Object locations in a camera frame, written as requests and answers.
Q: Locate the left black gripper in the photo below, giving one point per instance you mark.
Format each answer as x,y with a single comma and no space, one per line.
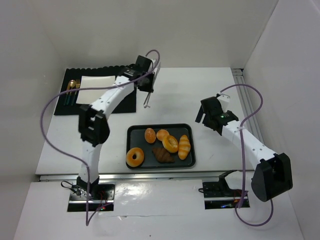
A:
149,81

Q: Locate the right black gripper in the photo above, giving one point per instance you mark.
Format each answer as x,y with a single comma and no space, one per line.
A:
206,113

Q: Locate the metal tongs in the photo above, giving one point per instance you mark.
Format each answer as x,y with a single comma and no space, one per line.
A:
147,99

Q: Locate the orange hollow bun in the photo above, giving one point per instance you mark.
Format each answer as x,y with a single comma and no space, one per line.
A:
170,143

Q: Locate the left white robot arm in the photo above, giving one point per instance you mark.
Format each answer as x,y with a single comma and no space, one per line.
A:
93,119

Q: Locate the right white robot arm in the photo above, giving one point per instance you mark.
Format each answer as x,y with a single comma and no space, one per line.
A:
272,171

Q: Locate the striped yellow bread roll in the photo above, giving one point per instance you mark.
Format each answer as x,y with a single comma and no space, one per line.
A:
184,147

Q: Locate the round orange bun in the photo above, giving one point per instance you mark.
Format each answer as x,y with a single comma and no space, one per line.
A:
161,134

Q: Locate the black baking tray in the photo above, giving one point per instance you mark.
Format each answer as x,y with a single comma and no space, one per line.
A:
136,139

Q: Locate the round sugared bun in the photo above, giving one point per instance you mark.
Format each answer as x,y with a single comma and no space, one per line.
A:
150,135

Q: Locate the chocolate croissant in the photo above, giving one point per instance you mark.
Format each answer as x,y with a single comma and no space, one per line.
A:
162,155

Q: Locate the white square plate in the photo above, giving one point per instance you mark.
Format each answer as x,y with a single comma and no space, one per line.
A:
89,96

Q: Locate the gold fork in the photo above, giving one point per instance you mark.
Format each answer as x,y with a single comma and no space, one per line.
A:
77,86

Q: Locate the gold spoon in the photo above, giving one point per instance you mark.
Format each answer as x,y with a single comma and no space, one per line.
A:
70,86

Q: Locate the black placemat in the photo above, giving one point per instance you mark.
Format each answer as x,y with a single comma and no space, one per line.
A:
127,105

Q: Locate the aluminium rail right side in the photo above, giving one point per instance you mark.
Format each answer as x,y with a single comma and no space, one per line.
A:
246,103

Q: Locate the ring donut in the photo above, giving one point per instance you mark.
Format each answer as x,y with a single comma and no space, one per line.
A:
135,157

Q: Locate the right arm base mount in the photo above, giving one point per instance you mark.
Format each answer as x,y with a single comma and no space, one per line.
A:
218,194

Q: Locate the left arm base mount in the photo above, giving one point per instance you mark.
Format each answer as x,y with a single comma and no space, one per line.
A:
102,198

